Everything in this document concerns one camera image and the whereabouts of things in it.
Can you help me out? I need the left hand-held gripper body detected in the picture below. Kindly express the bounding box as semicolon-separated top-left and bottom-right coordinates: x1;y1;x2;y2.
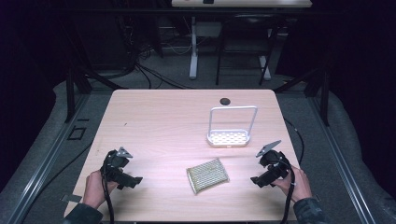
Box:
100;147;134;185

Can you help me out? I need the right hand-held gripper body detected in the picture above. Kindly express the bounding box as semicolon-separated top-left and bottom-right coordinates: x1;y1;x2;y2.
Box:
255;139;293;185

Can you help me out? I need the person's right hand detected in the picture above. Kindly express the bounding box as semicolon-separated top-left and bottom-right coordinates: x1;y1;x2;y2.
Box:
271;165;313;203

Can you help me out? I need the person's left hand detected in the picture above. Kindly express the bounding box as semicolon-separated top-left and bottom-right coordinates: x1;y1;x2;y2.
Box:
81;170;120;210

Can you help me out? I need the white perforated sponge holder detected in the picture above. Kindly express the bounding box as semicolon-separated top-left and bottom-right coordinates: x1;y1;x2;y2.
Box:
206;105;259;148

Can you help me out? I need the yellow-green mesh scouring sponge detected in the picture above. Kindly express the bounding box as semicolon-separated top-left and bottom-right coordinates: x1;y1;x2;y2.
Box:
186;157;231;195

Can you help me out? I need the black tape square outline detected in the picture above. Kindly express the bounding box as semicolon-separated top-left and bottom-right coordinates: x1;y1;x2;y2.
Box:
66;126;88;141

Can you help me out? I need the grey tape piece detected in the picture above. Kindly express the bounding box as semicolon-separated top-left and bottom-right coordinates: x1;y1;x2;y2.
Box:
61;193;83;203

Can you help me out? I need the black metal chair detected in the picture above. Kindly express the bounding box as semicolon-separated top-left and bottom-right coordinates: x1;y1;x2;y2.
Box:
215;13;282;87

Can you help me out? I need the white-legged background desk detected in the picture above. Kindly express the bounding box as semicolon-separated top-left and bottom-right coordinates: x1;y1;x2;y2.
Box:
171;0;314;80

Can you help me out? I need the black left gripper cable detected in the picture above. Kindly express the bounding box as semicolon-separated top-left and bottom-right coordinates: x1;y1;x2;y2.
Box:
101;170;116;224

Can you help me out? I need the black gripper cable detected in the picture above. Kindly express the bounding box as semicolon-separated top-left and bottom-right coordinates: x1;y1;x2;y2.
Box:
275;156;297;224
101;170;116;224

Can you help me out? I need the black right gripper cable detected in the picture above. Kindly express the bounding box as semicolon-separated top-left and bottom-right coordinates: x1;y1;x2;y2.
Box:
275;156;297;224

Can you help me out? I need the thin black floor cable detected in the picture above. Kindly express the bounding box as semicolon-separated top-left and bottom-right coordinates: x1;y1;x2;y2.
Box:
283;117;305;166

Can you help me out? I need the grey aluminium floor rail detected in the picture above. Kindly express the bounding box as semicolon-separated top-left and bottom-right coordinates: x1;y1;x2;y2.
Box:
6;92;92;224
307;96;377;224

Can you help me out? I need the black metal frame stand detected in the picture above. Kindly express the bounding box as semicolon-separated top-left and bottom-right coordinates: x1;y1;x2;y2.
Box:
272;55;332;127
61;18;129;124

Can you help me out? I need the bundle of black floor cables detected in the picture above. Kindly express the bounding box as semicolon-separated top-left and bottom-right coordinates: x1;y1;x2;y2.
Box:
118;18;200;91

